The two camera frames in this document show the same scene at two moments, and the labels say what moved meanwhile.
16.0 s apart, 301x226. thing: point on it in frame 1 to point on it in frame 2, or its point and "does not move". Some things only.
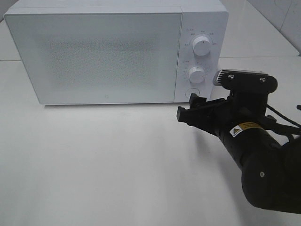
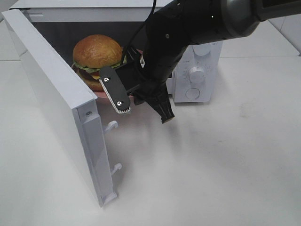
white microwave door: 99,58 to 70,110
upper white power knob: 201,45 does not move
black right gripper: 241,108 to 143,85
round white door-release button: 192,90 does not move
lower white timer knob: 196,75 does not move
